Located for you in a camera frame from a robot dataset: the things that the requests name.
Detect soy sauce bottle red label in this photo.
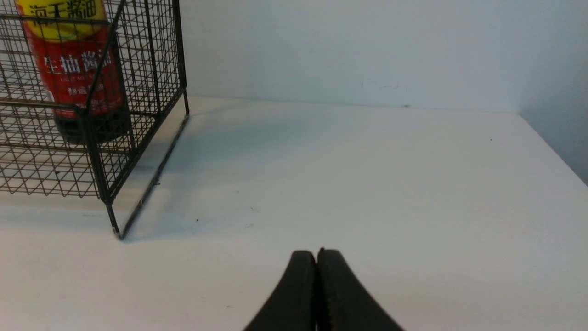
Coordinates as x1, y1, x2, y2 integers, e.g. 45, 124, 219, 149
15, 0, 131, 143

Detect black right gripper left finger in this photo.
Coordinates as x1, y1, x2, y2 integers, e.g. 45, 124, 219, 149
245, 250, 317, 331

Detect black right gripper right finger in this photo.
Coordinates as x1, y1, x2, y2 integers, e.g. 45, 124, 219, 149
317, 248, 403, 331

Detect black wire mesh rack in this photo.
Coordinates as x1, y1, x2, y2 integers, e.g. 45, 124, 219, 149
1, 0, 190, 240

